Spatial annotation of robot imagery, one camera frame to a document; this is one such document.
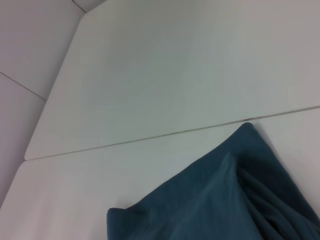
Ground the teal blue t-shirt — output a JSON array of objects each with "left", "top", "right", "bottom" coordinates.
[{"left": 106, "top": 122, "right": 320, "bottom": 240}]

